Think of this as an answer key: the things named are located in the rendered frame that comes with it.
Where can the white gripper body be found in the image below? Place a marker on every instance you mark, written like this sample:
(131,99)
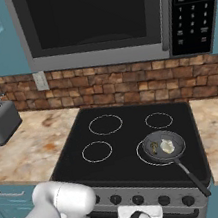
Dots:
(149,209)

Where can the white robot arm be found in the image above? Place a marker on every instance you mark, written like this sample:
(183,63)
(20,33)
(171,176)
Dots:
(60,204)

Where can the black frying pan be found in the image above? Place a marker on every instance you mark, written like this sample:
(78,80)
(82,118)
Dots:
(160,158)

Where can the brown mushroom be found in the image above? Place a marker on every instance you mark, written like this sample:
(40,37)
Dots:
(154,146)

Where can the white garlic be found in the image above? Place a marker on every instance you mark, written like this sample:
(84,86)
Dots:
(167,146)

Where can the black stove knob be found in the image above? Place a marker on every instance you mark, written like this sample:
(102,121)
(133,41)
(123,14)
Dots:
(115,199)
(138,199)
(163,200)
(96,199)
(188,200)

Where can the black hob stove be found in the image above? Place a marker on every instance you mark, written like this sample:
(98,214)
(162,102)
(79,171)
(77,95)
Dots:
(132,174)

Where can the grey toaster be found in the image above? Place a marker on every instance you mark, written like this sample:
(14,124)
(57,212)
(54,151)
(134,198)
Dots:
(0,125)

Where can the microwave door with dark window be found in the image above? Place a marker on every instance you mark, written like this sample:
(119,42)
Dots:
(91,16)

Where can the grey microwave oven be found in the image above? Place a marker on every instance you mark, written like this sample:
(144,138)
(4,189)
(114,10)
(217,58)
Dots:
(191,8)

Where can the white wall outlet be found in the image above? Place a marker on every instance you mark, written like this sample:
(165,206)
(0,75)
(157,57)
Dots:
(40,81)

